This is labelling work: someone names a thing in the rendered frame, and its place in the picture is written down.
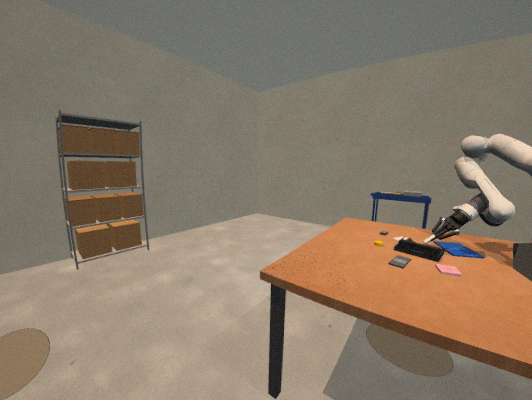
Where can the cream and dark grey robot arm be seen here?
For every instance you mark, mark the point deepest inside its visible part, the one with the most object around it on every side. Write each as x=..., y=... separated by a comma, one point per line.
x=497, y=209

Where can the pink sticky note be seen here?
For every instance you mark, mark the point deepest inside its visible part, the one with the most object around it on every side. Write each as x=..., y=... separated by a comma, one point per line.
x=449, y=270

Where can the blue flat rectangular pad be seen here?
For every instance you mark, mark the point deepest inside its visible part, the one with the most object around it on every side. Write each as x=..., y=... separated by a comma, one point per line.
x=458, y=249

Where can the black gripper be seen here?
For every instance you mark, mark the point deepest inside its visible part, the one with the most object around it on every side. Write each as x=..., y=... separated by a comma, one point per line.
x=454, y=222

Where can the black desk phone body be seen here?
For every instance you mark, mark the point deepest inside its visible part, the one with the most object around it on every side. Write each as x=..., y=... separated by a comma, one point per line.
x=418, y=252

